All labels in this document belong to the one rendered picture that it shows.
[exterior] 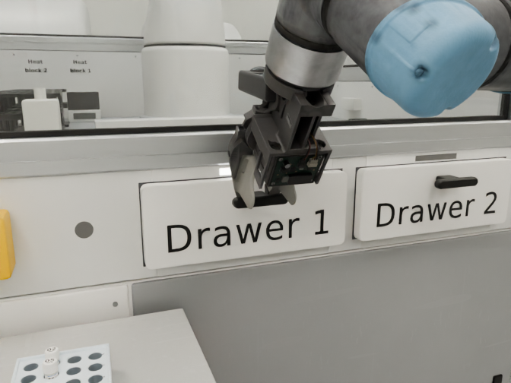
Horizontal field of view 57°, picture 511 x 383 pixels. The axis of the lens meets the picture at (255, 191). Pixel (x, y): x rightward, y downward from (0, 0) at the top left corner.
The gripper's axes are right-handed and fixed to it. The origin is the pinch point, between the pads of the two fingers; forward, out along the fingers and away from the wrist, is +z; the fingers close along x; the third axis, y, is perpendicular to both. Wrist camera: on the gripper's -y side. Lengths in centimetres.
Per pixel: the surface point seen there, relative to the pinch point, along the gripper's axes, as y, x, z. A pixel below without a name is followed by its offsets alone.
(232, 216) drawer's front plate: 1.1, -2.9, 3.4
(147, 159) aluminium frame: -4.7, -13.4, -2.3
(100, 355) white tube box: 17.2, -20.8, 2.7
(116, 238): 0.8, -17.7, 6.1
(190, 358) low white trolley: 17.9, -11.6, 6.1
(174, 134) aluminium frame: -6.7, -9.9, -4.7
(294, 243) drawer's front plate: 3.9, 6.3, 7.5
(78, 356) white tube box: 16.9, -22.8, 2.6
